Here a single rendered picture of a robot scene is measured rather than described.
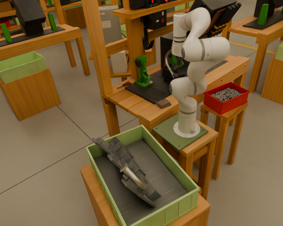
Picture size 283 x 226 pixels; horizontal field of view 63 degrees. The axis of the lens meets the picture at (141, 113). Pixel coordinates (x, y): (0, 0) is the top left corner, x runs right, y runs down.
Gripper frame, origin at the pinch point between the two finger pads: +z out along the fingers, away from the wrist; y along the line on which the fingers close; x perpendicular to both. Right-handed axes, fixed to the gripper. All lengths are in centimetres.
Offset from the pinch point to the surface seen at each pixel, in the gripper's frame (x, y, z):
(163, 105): -6.6, -9.8, 37.3
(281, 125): 158, 38, 130
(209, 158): -3, 35, 68
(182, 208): -61, 56, 44
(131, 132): -46, -2, 36
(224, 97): 40, 16, 41
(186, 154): -29, 33, 45
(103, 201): -87, 19, 51
